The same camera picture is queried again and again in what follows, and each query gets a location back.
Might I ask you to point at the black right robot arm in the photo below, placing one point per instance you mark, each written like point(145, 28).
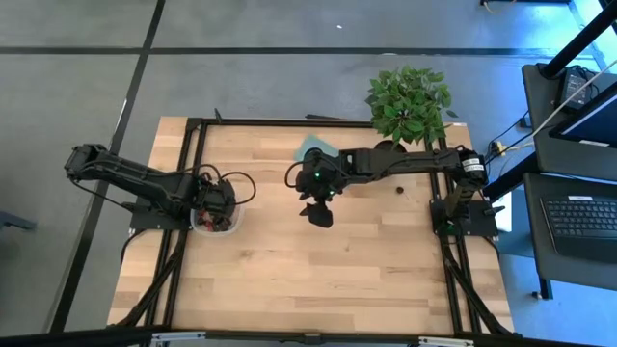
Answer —
point(410, 161)

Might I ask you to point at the teal folded cloth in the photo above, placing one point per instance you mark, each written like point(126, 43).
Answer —
point(313, 142)

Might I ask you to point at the black desk with keyboard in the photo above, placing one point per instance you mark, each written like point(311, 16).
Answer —
point(578, 274)

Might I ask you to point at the yellow power plug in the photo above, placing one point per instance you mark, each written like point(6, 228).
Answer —
point(499, 147)

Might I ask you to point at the grey metal foot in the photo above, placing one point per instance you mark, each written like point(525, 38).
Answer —
point(14, 221)

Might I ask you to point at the black metal pole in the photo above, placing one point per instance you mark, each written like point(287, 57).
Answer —
point(578, 43)

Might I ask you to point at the white paper sheet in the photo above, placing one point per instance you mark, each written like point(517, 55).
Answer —
point(504, 219)

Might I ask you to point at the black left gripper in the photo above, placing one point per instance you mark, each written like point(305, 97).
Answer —
point(205, 197)

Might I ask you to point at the black beam with silver brackets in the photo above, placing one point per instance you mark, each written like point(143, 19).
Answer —
point(308, 338)

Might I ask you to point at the clear plastic tupperware container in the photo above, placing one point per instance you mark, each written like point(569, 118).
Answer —
point(195, 226)

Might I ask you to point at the black plant pot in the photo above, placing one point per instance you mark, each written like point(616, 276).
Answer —
point(385, 144)

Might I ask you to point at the green leafy plant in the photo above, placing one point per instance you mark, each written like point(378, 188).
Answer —
point(410, 103)

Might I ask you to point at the black power adapter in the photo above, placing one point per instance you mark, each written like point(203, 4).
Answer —
point(573, 87)

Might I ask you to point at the black computer monitor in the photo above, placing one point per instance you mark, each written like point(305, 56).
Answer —
point(593, 123)

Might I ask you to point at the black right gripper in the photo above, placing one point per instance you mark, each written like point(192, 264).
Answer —
point(323, 185)

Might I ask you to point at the black keyboard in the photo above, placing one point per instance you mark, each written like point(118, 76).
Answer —
point(578, 219)

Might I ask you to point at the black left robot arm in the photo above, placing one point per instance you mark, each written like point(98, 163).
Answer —
point(140, 178)

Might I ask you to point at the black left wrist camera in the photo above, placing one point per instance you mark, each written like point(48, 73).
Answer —
point(225, 197)

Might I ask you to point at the black desk with monitor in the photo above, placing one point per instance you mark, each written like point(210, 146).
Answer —
point(544, 159)

